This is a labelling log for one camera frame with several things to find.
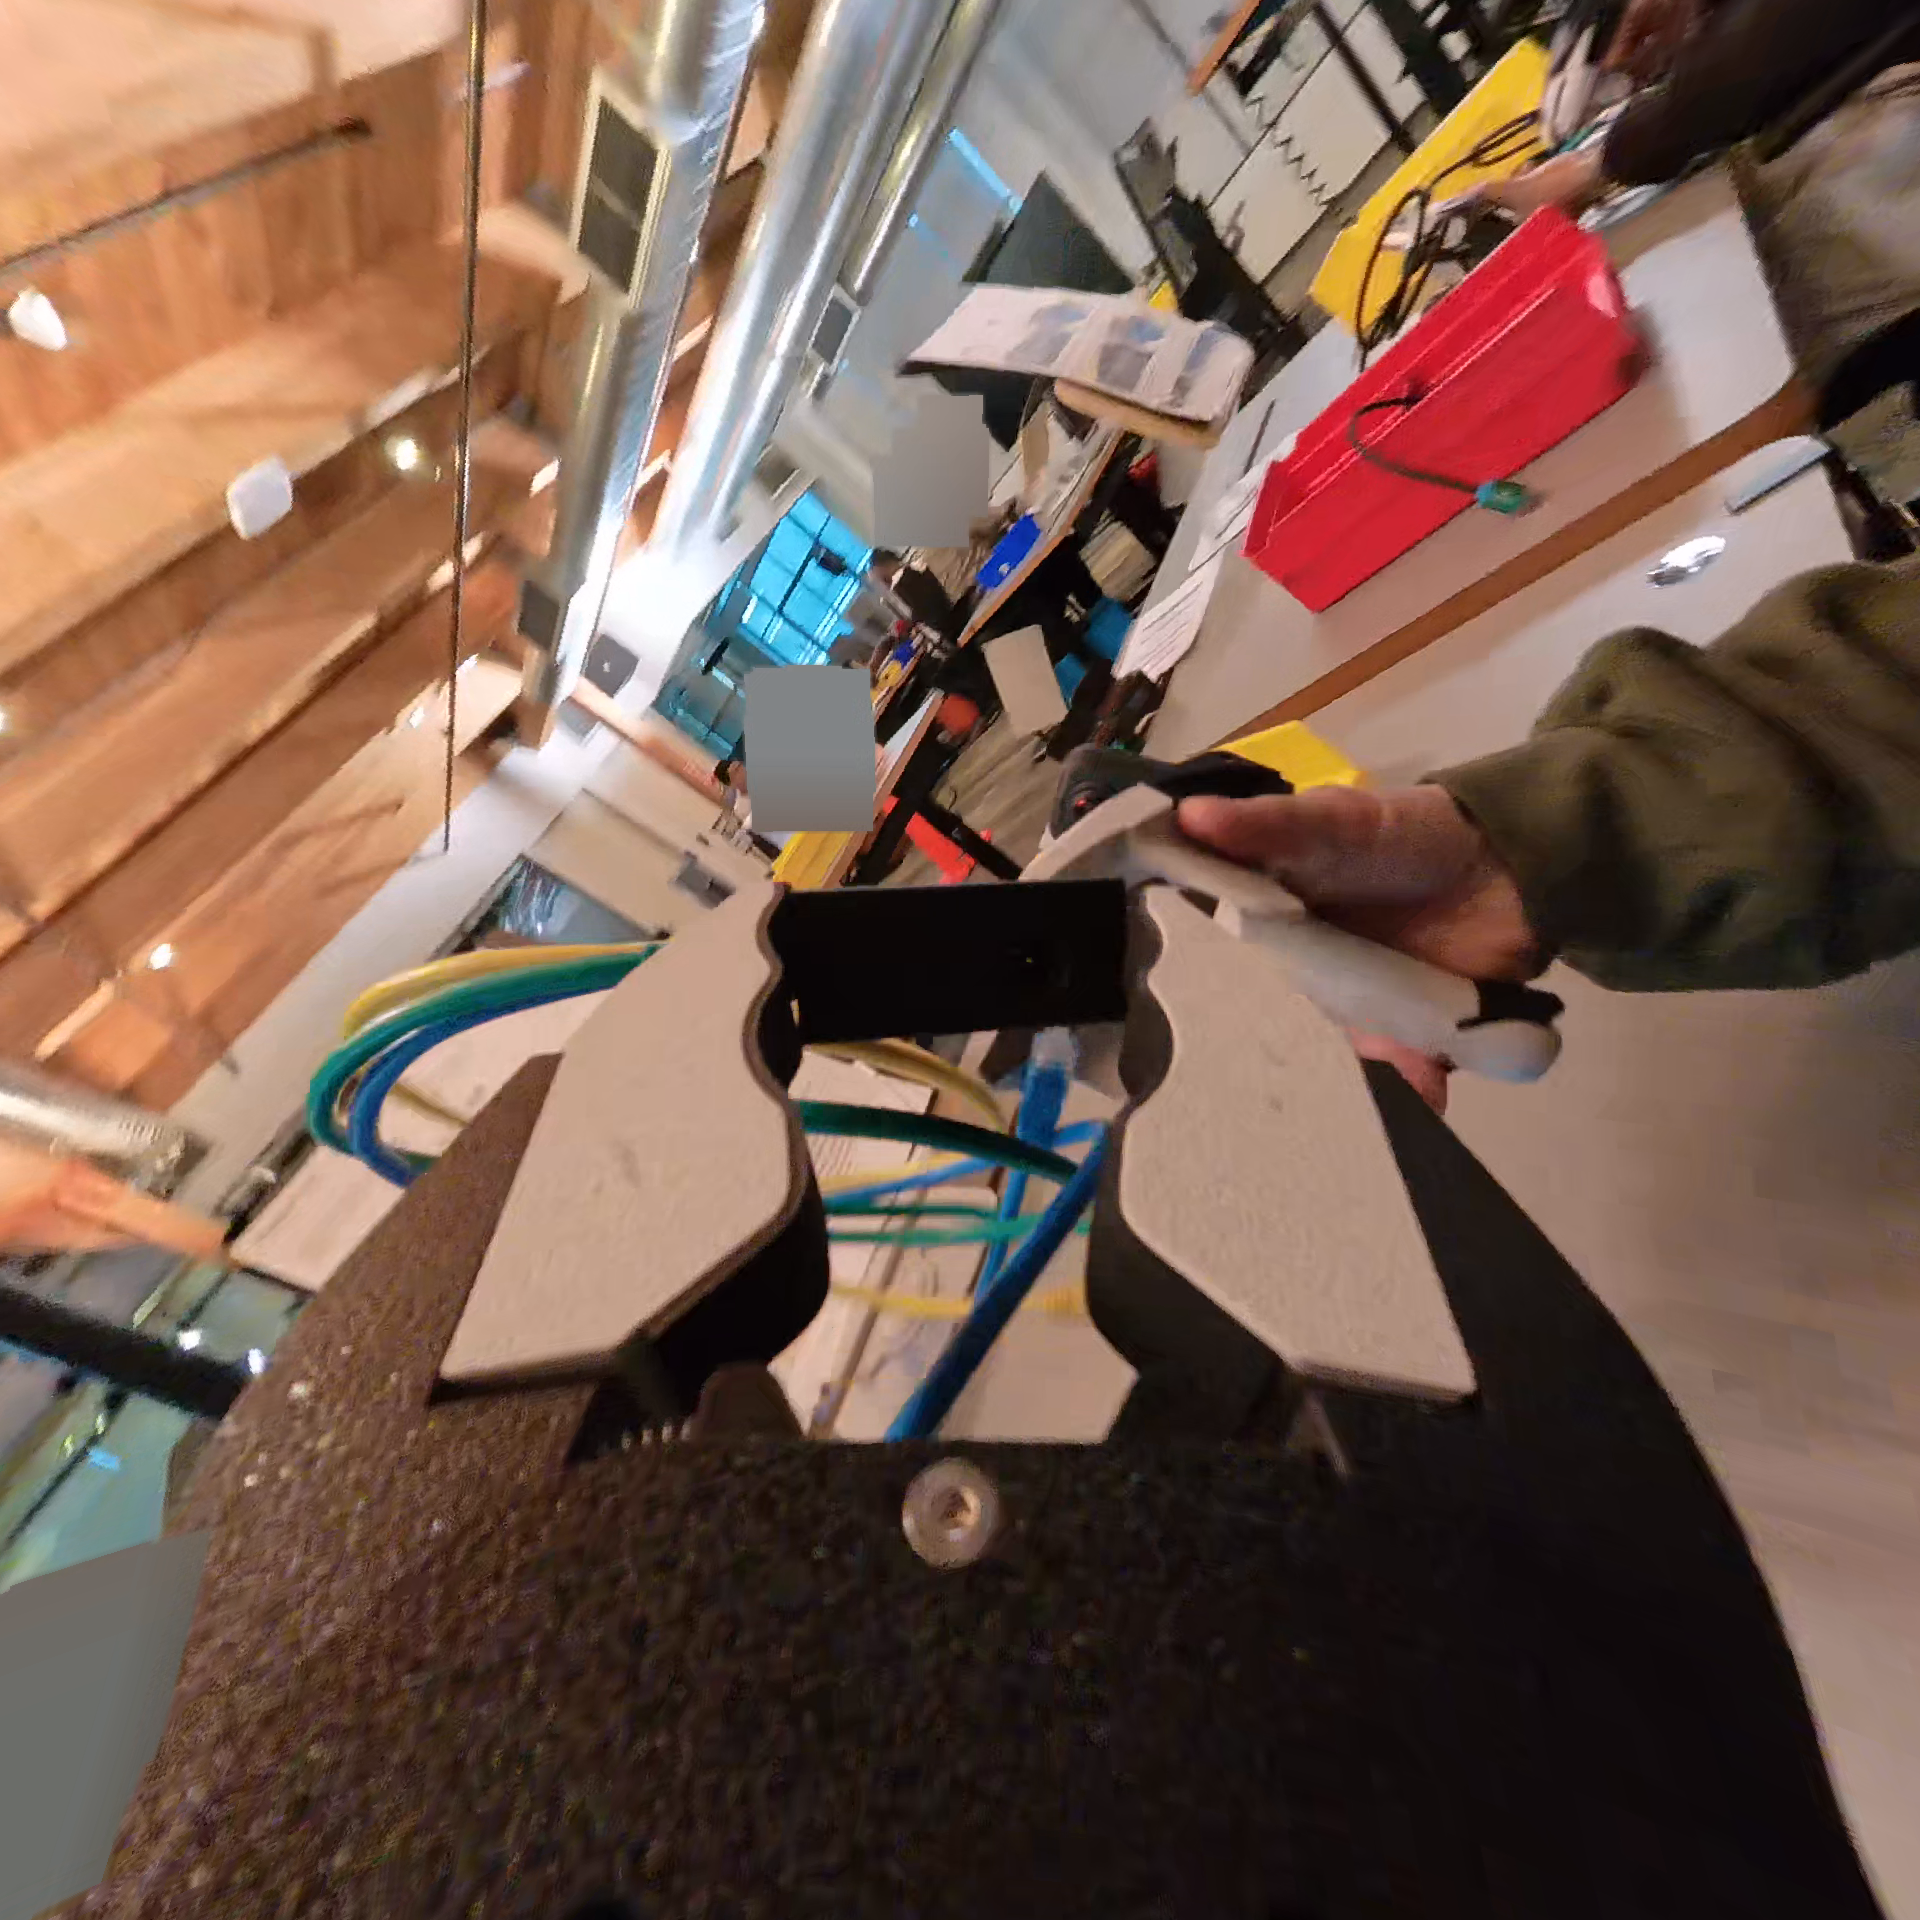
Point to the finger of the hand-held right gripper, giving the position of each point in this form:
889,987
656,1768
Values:
1103,838

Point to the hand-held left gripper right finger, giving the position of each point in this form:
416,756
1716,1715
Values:
1275,1186

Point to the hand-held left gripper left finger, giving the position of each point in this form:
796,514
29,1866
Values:
644,1172

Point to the yellow plastic bin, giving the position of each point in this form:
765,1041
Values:
1441,165
1306,751

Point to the black network switch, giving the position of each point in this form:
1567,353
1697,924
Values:
945,962

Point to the person's right hand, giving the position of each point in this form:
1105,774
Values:
1394,870

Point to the white paper sheets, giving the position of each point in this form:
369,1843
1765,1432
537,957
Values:
1171,622

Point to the blue plastic bin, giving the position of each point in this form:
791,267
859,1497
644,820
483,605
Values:
1010,552

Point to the red plastic bin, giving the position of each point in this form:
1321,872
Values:
1441,421

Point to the instruction sheet board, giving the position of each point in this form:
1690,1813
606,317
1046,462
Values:
1081,337

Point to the black ceiling speaker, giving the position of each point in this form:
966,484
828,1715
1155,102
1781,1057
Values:
610,670

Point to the round metal desk grommet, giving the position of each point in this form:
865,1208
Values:
1687,560

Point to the white ceiling access point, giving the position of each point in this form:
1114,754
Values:
258,501

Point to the white air vent grille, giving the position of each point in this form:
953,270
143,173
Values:
617,188

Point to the black wall monitor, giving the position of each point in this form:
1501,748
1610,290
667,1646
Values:
1051,239

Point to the silver ventilation duct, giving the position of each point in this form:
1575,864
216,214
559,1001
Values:
659,374
841,181

